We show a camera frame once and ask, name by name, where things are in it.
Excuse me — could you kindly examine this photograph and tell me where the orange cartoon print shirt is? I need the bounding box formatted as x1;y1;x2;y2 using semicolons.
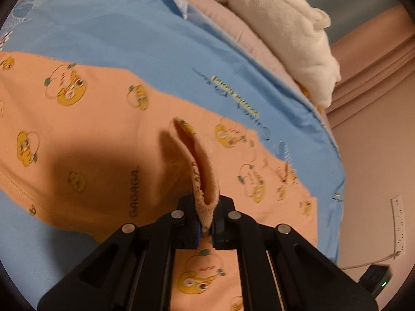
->
0;51;319;311

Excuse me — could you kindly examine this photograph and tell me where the black charger box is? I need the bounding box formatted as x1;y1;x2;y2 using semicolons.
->
358;264;392;298

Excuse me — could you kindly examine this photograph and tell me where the white power strip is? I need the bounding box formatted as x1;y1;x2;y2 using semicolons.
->
391;195;406;256

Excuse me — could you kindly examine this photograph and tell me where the white fluffy blanket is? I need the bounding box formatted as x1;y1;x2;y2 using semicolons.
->
215;0;341;109

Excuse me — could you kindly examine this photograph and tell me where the blue floral bed sheet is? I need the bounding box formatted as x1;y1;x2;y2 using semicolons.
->
1;0;345;307

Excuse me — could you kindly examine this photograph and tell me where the pink quilt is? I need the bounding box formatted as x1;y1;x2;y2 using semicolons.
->
185;0;305;95

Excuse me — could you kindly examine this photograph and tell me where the white cable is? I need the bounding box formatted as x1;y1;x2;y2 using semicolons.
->
340;250;403;271

